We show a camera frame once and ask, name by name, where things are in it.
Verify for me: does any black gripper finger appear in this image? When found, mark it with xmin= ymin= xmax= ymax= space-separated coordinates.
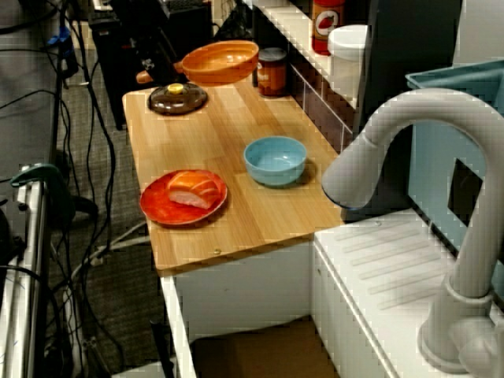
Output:
xmin=139 ymin=49 xmax=180 ymax=84

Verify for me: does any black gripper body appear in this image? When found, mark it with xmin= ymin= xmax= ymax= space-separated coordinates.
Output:
xmin=125 ymin=23 xmax=171 ymax=61

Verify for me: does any brown lid yellow knob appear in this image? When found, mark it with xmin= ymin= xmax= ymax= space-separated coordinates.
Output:
xmin=147 ymin=82 xmax=209 ymax=117

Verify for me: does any orange toy frying pan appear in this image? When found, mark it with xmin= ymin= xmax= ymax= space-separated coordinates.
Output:
xmin=135 ymin=39 xmax=261 ymax=88

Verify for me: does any salmon sushi toy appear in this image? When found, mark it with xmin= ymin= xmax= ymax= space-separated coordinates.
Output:
xmin=167 ymin=169 xmax=221 ymax=209

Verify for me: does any blue tape piece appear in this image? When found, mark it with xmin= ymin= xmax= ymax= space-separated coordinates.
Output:
xmin=46 ymin=25 xmax=72 ymax=46

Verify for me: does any brown beans can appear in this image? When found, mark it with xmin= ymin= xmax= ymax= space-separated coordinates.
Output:
xmin=255 ymin=47 xmax=288 ymax=98

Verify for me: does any red plate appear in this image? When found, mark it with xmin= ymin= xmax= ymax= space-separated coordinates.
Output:
xmin=139 ymin=169 xmax=228 ymax=229

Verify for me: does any light blue bowl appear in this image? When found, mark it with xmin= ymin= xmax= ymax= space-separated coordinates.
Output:
xmin=243 ymin=135 xmax=307 ymax=187

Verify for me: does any tiled backsplash shelf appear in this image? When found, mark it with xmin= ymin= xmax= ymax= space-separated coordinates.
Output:
xmin=251 ymin=0 xmax=361 ymax=154

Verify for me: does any green power drill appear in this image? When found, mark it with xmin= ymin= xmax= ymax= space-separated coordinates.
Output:
xmin=9 ymin=163 xmax=99 ymax=229

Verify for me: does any red tomato sauce bottle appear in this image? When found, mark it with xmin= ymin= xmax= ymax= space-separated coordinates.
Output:
xmin=310 ymin=0 xmax=346 ymax=56

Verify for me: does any white lidded container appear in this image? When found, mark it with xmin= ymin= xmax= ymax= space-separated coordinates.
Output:
xmin=327 ymin=24 xmax=369 ymax=102

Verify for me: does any dark grey upright panel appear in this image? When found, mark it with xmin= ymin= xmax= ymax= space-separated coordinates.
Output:
xmin=352 ymin=0 xmax=462 ymax=221

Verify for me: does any grey toy faucet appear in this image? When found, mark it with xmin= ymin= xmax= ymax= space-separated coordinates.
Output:
xmin=321 ymin=87 xmax=504 ymax=375

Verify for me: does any teal plastic bin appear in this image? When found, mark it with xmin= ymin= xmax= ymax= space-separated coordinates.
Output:
xmin=404 ymin=58 xmax=504 ymax=287

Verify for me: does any white sink unit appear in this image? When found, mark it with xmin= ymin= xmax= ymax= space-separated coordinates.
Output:
xmin=159 ymin=208 xmax=504 ymax=378

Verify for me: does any black cable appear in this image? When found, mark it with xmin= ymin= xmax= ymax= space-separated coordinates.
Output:
xmin=74 ymin=15 xmax=119 ymax=253

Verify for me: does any grey floor cable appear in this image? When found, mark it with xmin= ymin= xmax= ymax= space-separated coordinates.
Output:
xmin=70 ymin=220 xmax=153 ymax=280

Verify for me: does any aluminium frame rail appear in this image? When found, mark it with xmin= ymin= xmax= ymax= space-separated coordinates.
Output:
xmin=0 ymin=167 xmax=52 ymax=378

